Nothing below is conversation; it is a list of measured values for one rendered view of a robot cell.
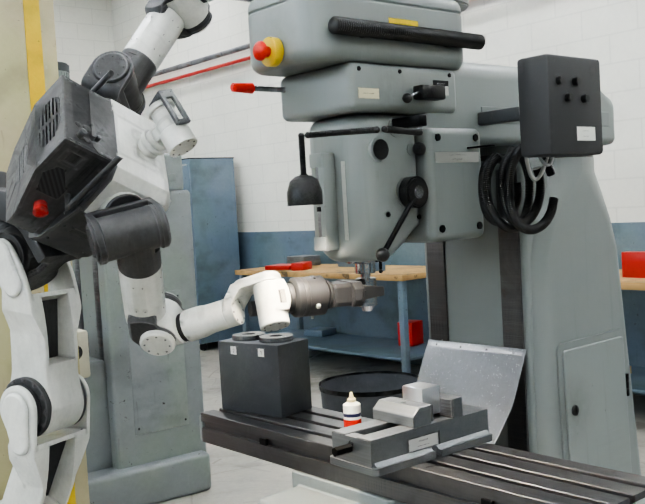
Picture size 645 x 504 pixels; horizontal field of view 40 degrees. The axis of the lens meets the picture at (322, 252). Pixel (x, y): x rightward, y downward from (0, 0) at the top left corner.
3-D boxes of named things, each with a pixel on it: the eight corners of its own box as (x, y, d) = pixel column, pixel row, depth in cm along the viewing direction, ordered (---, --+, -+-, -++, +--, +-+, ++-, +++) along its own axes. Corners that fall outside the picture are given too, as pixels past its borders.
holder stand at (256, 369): (282, 418, 224) (277, 340, 223) (221, 409, 238) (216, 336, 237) (312, 408, 233) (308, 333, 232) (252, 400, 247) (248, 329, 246)
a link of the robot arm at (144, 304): (123, 356, 194) (112, 284, 179) (132, 312, 204) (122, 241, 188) (176, 357, 195) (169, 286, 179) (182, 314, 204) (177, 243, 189)
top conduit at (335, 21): (339, 32, 172) (338, 14, 172) (325, 36, 175) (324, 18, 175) (486, 48, 201) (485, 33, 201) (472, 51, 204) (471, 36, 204)
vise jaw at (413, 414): (413, 428, 179) (412, 409, 179) (373, 419, 189) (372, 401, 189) (434, 422, 183) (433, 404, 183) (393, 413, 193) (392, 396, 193)
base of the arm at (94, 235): (102, 282, 175) (93, 235, 168) (86, 249, 184) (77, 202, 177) (175, 262, 180) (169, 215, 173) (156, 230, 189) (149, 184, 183)
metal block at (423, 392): (423, 417, 186) (421, 389, 185) (403, 413, 190) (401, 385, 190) (440, 412, 189) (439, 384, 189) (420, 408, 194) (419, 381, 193)
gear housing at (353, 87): (352, 109, 180) (350, 60, 180) (279, 122, 199) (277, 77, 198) (460, 113, 202) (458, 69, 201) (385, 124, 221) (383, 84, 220)
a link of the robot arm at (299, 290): (307, 270, 192) (257, 274, 188) (316, 316, 188) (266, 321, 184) (291, 288, 202) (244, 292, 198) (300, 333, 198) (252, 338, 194)
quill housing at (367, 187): (367, 263, 186) (358, 111, 184) (305, 262, 201) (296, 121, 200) (428, 256, 198) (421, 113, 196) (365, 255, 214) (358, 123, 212)
